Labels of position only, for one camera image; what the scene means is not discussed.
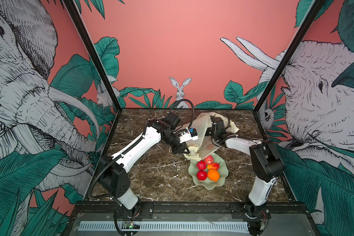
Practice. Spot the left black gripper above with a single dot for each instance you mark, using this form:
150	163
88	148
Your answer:
181	148

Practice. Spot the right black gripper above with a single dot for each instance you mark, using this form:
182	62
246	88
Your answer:
206	134

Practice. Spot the translucent cream plastic bag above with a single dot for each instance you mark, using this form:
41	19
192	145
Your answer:
203	146

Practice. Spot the yellow red mango fruit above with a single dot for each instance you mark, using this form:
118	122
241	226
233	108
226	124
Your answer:
214	166

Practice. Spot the red apple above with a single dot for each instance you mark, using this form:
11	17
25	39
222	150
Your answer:
201	165
202	175

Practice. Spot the orange fruit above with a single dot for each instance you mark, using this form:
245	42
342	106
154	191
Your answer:
213	175

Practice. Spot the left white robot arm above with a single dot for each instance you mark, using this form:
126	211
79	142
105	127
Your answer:
113	180

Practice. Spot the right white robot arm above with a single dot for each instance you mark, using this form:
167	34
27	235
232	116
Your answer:
266	162

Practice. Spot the light green wavy plate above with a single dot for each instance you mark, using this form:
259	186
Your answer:
208	184

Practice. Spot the small green circuit board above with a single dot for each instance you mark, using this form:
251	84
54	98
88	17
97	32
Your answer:
131	225

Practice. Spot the white perforated vent strip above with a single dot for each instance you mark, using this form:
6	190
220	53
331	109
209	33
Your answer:
150	226

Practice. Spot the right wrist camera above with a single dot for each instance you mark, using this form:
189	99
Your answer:
217	123

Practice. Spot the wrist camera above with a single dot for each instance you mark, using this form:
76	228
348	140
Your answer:
217	123
183	126

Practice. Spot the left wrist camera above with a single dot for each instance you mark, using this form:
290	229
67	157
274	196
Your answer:
183	126

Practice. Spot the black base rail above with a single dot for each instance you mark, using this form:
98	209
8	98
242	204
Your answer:
147	210

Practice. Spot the right black frame post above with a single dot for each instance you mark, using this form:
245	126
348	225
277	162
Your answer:
308	19

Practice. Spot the black frame post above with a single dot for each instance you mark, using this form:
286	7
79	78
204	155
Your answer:
92	52
308	19

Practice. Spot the left black frame post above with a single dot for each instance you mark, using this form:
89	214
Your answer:
92	52

